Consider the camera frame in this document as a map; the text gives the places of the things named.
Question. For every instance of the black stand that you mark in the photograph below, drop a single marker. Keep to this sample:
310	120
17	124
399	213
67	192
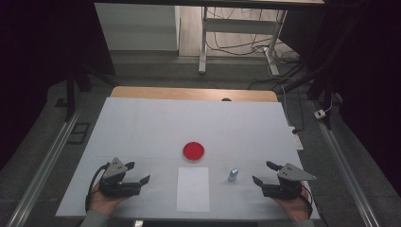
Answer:
71	94
323	78

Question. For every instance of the white desk frame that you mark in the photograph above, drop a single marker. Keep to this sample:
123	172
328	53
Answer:
239	26

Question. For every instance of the white power strip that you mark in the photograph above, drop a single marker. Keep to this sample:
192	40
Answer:
297	140

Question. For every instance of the white table cover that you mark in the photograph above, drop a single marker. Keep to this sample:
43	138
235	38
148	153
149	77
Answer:
189	123

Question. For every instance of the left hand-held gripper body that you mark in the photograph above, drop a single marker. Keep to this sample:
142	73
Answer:
116	184

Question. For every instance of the person's right hand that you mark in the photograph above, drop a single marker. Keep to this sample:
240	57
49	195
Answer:
294	208

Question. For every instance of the dark table grommet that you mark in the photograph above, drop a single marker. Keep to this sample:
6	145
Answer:
226	100

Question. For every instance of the white paper sheet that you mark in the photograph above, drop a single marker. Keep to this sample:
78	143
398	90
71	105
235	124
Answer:
193	192

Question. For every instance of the person's left hand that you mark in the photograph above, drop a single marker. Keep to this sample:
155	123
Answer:
104	203

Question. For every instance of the white cabinet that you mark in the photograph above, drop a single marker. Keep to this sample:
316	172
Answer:
137	28

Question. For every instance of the small white adapter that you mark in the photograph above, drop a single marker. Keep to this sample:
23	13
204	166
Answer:
320	114

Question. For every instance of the round red ink pad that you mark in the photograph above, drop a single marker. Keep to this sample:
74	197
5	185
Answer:
193	151

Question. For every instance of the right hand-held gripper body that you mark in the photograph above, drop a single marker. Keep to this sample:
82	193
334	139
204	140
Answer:
285	186

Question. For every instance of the metal floor rail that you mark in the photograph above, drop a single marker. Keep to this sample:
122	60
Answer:
346	170
41	170

